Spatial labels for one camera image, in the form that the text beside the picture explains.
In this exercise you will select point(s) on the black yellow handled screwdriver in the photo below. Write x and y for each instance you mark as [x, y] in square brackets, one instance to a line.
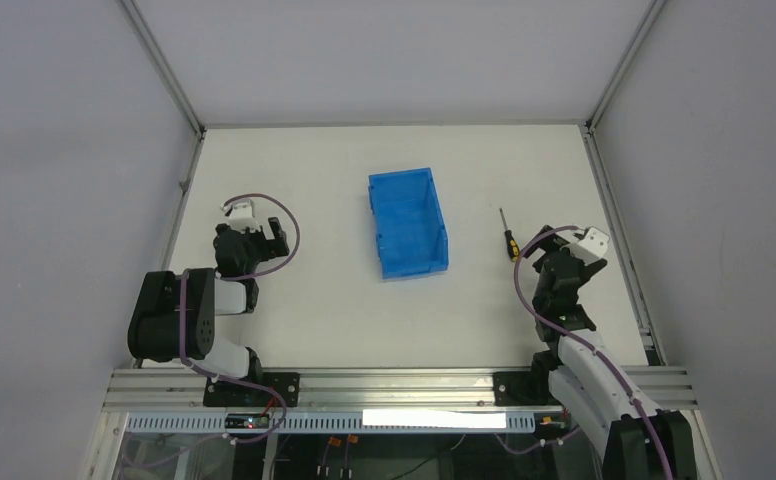
[512, 247]

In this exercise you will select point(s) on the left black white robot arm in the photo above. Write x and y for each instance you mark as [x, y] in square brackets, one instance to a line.
[175, 315]

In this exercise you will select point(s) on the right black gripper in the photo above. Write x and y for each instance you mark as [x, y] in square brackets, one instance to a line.
[574, 266]

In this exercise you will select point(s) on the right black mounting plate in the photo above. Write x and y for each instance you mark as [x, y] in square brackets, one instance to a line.
[521, 388]

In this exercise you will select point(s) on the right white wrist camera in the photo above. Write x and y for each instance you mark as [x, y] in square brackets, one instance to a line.
[590, 245]

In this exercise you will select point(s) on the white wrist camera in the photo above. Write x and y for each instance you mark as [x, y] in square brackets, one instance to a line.
[240, 216]
[590, 245]

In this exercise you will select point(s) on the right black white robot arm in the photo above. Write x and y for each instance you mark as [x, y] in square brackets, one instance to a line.
[635, 437]

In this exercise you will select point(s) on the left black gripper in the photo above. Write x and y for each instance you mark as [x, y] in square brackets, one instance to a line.
[259, 238]

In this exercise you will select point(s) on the aluminium extrusion rail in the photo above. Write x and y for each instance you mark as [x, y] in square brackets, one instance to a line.
[321, 389]

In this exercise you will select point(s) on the blue plastic bin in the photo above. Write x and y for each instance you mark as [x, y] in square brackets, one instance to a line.
[411, 234]

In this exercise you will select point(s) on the white slotted cable duct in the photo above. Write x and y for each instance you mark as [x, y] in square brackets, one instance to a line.
[368, 421]

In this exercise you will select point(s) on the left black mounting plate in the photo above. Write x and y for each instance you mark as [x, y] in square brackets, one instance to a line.
[222, 394]

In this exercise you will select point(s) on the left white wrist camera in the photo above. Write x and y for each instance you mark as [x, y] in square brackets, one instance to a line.
[240, 216]

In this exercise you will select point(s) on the black mounting plate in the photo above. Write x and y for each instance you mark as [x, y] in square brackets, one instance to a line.
[222, 394]
[521, 388]

